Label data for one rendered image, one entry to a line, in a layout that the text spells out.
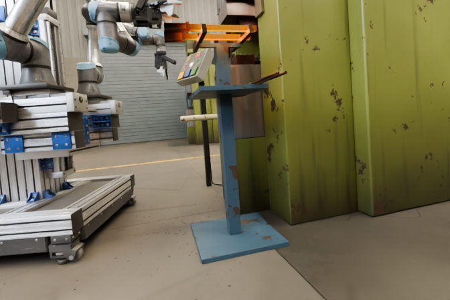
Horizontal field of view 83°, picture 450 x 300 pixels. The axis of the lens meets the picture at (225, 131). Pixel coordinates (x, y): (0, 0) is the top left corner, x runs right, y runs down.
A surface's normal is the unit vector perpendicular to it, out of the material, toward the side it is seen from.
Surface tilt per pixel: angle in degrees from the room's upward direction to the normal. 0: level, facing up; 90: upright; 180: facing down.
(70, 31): 90
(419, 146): 90
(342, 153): 90
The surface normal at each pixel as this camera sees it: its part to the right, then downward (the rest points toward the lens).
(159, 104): 0.29, 0.03
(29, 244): 0.03, 0.04
